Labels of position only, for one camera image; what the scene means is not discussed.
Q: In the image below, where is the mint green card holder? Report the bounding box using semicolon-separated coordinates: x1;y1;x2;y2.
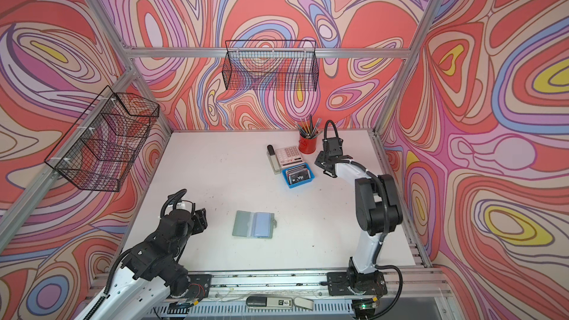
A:
232;210;277;239

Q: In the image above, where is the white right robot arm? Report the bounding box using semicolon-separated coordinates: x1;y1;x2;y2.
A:
315;120;403;298

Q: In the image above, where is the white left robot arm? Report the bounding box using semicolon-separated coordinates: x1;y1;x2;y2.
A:
76;189;211;319

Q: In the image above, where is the stack of cards in tray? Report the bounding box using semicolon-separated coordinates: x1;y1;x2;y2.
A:
285;164;311;186

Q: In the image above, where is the black vip card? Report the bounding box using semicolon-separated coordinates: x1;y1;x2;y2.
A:
289;170;311;186

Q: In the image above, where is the blue plastic card tray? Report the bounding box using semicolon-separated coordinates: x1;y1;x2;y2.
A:
282;163;314;188

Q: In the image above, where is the red metal pencil bucket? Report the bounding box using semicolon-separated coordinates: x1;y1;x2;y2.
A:
298;136;317;155

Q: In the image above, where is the pink desk calculator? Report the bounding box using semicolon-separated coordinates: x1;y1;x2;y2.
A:
275;146;304;170

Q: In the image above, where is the beige stapler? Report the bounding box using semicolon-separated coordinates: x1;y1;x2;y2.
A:
267;145;281;175

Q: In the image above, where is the grey handheld device on rail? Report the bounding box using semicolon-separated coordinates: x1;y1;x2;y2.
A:
245;295;315;311

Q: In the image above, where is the black wire basket back wall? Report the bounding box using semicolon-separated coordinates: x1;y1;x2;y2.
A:
222;39;319;92

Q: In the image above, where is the black wire basket wall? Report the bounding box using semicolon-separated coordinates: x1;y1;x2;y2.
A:
222;39;319;92
44;86;160;192

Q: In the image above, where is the black wire basket left wall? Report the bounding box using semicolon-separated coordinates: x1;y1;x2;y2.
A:
44;86;160;192

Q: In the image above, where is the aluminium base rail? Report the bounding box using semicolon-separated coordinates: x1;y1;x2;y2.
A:
142;268;461;319

